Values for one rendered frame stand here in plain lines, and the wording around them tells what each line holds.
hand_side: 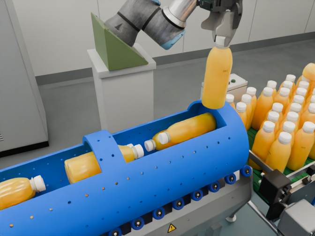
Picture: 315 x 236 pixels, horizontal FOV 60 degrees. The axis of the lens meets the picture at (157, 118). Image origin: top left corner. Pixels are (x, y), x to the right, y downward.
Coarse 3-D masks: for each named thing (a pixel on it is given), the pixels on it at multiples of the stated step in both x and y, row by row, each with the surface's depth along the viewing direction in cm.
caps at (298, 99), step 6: (288, 78) 131; (294, 78) 131; (306, 78) 131; (270, 84) 126; (276, 84) 126; (288, 84) 125; (300, 84) 127; (306, 84) 125; (282, 90) 121; (288, 90) 121; (300, 90) 121; (306, 90) 121; (294, 96) 117; (300, 96) 117; (312, 96) 117; (300, 102) 116; (312, 108) 110
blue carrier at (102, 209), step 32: (128, 128) 95; (160, 128) 103; (224, 128) 84; (32, 160) 82; (64, 160) 88; (160, 160) 75; (192, 160) 78; (224, 160) 84; (64, 192) 65; (96, 192) 67; (128, 192) 71; (160, 192) 76; (0, 224) 59; (32, 224) 62; (64, 224) 65; (96, 224) 69
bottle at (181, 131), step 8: (208, 112) 100; (184, 120) 96; (192, 120) 95; (200, 120) 96; (208, 120) 97; (168, 128) 94; (176, 128) 93; (184, 128) 93; (192, 128) 94; (200, 128) 95; (208, 128) 97; (168, 136) 92; (176, 136) 92; (184, 136) 93; (192, 136) 95
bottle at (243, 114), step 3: (237, 111) 113; (240, 111) 111; (243, 111) 111; (240, 114) 112; (243, 114) 112; (246, 114) 113; (240, 117) 112; (243, 117) 112; (246, 117) 113; (243, 120) 113; (246, 120) 113; (243, 123) 113; (246, 123) 115
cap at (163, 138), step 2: (158, 134) 94; (160, 134) 92; (162, 134) 92; (164, 134) 92; (158, 136) 94; (160, 136) 93; (162, 136) 91; (164, 136) 92; (166, 136) 92; (160, 138) 93; (162, 138) 92; (164, 138) 91; (166, 138) 92; (160, 140) 94; (162, 140) 92; (164, 140) 91; (166, 140) 92; (162, 142) 93; (164, 142) 92; (166, 142) 92
